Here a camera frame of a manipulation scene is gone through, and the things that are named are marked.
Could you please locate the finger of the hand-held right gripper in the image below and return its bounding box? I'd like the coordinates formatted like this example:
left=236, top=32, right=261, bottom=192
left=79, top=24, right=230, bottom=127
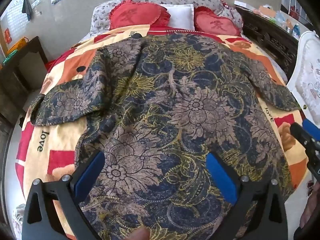
left=289, top=122, right=320, bottom=178
left=302, top=119, right=320, bottom=142

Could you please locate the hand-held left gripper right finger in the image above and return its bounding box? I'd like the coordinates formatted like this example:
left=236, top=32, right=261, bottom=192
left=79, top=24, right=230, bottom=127
left=206, top=152, right=288, bottom=240

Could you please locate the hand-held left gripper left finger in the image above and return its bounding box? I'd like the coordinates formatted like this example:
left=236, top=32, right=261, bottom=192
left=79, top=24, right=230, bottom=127
left=22, top=152, right=105, bottom=240

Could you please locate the dark floral print shirt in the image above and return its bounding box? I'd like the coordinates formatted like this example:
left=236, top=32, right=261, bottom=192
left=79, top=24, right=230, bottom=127
left=30, top=34, right=300, bottom=240

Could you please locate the person's left hand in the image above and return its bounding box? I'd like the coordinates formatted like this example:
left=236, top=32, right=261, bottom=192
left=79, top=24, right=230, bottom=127
left=124, top=227, right=150, bottom=240

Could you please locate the orange and cream printed blanket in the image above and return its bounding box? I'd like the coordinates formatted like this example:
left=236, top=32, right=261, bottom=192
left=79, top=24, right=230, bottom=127
left=15, top=26, right=310, bottom=240

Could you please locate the white floral bed sheet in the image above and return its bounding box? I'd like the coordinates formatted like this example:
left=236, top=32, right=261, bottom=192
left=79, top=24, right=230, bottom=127
left=299, top=177, right=320, bottom=230

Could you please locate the white upholstered chair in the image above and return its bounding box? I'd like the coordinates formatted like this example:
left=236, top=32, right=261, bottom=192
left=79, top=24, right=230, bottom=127
left=286, top=31, right=320, bottom=128

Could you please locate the dark carved wooden table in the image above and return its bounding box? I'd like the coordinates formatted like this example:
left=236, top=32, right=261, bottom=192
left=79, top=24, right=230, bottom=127
left=235, top=5, right=300, bottom=77

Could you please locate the dark wooden cabinet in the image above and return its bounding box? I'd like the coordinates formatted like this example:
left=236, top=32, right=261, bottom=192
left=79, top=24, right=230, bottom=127
left=0, top=36, right=48, bottom=133

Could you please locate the green folded cloth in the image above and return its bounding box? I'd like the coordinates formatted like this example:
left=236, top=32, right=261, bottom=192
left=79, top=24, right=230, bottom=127
left=2, top=51, right=18, bottom=65

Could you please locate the red heart-shaped pillow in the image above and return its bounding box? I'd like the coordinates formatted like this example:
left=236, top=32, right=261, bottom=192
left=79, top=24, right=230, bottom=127
left=109, top=0, right=171, bottom=30
left=194, top=6, right=241, bottom=37

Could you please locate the yellow bag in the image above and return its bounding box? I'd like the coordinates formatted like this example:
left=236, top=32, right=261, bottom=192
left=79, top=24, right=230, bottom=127
left=7, top=37, right=29, bottom=55

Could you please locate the white pillow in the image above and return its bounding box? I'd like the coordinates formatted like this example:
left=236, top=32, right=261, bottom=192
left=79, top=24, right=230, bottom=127
left=159, top=4, right=195, bottom=30

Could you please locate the dark hanging cloth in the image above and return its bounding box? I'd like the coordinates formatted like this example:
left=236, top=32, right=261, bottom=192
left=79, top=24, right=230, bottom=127
left=22, top=0, right=33, bottom=22

